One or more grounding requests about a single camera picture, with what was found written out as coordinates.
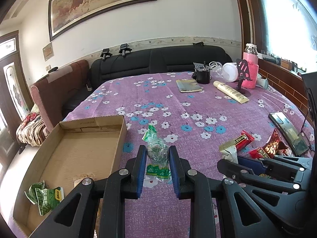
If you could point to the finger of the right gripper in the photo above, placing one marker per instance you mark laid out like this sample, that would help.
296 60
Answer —
277 167
230 169

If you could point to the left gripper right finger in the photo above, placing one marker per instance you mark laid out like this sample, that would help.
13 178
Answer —
217 205

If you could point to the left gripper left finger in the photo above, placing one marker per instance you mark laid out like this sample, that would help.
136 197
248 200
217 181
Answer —
102 200

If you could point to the red foil snack bag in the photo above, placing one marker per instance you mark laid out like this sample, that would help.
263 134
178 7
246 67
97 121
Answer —
276 146

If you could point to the clear green candy bag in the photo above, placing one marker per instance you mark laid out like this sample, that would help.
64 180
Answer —
158 155

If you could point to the green peas snack bag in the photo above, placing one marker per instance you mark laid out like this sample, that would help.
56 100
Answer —
48 199

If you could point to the dark green snack bag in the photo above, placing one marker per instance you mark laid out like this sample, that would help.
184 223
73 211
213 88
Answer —
31 192

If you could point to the beige wafer snack pack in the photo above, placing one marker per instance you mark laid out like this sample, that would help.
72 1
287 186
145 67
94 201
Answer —
78 181

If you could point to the black smartphone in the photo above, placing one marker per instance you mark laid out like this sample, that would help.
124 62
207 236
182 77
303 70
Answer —
294 139

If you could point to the red bar snack pack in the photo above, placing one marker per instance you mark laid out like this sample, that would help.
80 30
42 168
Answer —
243 140

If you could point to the purple floral tablecloth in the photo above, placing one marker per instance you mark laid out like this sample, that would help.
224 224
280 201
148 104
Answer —
196 123

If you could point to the cardboard tray box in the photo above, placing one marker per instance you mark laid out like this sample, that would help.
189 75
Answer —
89 147

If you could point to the cream lotion tube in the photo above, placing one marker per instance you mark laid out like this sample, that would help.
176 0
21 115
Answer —
232 93

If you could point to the small olive notebook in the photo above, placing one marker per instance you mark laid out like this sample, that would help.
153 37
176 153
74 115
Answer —
188 86

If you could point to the white round jar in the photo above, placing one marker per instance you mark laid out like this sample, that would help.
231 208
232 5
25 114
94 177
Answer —
230 72

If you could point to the black pen cup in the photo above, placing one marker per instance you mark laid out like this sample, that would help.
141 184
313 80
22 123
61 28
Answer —
201 73

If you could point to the black phone stand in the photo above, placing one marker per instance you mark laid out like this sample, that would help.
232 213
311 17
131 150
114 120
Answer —
243 74

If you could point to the clear plastic cup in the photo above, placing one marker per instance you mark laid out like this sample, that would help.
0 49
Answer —
215 70

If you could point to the patterned blanket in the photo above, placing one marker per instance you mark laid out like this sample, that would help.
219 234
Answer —
32 131

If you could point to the pink sleeved bottle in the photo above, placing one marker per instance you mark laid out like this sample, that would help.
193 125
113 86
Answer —
250 54

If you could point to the black leather sofa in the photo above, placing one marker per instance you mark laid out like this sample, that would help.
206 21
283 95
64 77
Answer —
158 61

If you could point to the framed horse painting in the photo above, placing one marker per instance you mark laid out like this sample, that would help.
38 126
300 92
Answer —
99 2

